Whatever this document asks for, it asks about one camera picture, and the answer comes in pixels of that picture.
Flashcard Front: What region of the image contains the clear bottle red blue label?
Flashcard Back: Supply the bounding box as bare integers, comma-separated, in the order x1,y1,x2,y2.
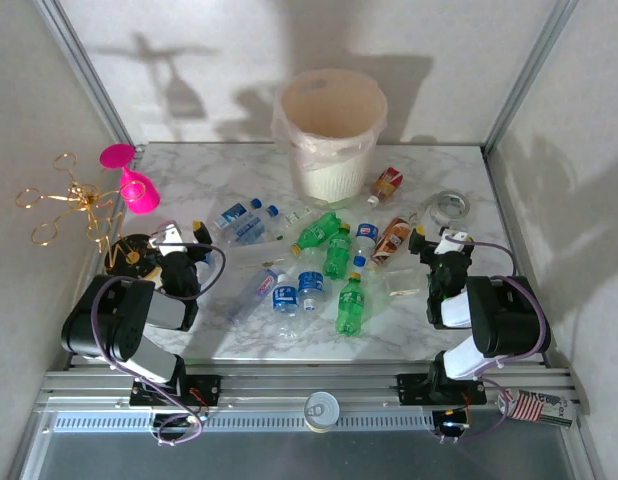
227,267,285,326

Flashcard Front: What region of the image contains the blue cap bottle dark label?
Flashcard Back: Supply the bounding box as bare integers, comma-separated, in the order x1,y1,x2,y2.
212,197,264,232

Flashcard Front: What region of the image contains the small black controller board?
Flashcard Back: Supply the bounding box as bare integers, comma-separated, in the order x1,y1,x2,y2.
151,412,209,432
435,408,471,436

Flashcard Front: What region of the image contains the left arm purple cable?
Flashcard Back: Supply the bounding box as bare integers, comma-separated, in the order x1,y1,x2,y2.
91,242,226,447

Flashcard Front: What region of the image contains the pink plastic wine glass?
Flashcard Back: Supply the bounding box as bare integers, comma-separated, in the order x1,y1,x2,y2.
99,143,162,216

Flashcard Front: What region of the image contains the flag print carton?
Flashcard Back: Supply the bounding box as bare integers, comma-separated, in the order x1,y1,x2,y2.
497,387,575,429

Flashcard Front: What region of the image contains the white ribbed plastic bin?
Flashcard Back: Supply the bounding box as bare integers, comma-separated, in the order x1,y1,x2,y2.
273,68,389,209

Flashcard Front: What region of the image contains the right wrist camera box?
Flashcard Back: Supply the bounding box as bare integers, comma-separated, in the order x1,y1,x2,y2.
435,227,474,256

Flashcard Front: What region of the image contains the slotted grey cable duct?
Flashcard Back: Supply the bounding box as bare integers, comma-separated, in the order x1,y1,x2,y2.
51,412,440,434

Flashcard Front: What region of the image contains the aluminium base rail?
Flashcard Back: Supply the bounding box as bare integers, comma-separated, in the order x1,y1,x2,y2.
36,364,590,416

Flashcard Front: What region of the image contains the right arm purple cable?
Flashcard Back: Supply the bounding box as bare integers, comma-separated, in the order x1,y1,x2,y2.
441,237,549,445

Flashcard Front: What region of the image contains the clear bottle green label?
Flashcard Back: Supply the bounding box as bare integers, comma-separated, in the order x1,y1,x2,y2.
273,204,314,241

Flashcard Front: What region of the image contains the clear tape roll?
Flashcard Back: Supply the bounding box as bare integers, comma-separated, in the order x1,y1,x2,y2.
417,188,473,227

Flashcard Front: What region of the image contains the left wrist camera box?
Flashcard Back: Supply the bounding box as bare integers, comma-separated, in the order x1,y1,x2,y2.
148,221,185,256

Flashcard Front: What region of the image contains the Pepsi bottle blue cap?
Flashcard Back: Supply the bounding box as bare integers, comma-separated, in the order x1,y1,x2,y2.
352,222,380,271

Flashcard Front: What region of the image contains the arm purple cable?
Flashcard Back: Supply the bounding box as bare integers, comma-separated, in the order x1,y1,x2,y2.
91,242,226,447
441,237,549,445

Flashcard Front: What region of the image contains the clear unlabelled plastic bottle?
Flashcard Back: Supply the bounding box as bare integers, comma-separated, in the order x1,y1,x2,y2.
373,267,430,304
228,242,310,274

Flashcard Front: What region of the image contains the red orange label bottle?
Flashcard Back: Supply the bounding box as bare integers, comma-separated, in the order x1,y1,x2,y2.
367,166,405,207

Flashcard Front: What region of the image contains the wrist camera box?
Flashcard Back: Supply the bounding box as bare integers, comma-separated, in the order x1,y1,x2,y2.
148,221,185,256
435,227,474,256

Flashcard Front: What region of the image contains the tin can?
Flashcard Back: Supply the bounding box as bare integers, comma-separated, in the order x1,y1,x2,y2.
302,391,338,434

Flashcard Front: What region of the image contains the green Sprite bottle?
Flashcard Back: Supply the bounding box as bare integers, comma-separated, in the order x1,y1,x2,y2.
335,271,366,337
290,211,344,257
322,223,354,281

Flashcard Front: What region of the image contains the gold wire glass holder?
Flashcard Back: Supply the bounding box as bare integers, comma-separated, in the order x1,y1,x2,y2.
14,152,164,291

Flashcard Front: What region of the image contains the blue cap bottle pale label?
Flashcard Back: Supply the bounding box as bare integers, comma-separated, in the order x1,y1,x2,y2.
223,204,281,247

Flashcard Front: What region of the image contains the brown orange label bottle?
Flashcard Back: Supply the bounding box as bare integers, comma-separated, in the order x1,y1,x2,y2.
369,216,413,272

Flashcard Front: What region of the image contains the translucent plastic bin liner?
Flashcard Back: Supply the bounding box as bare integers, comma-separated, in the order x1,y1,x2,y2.
271,84,388,171

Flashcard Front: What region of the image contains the aluminium frame post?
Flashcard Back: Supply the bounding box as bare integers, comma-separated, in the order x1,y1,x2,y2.
32,0,146,154
480,0,580,154

